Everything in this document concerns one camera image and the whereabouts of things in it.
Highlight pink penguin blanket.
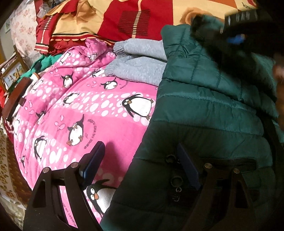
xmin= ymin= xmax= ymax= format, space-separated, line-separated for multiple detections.
xmin=13 ymin=39 xmax=157 ymax=220

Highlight grey sweatpants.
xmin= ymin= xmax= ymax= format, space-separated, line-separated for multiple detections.
xmin=104 ymin=39 xmax=167 ymax=87

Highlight red orange rose quilt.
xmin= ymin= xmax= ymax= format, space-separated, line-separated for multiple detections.
xmin=35 ymin=1 xmax=256 ymax=55

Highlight green quilted puffer jacket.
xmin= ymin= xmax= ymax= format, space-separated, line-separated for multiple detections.
xmin=101 ymin=24 xmax=283 ymax=230

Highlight brown wooden bed frame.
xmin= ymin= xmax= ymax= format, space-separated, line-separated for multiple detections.
xmin=2 ymin=77 xmax=32 ymax=122

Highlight green cloth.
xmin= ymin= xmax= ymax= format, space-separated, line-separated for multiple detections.
xmin=17 ymin=54 xmax=62 ymax=83

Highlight person's hand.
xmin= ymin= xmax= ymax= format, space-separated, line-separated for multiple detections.
xmin=272 ymin=54 xmax=284 ymax=130

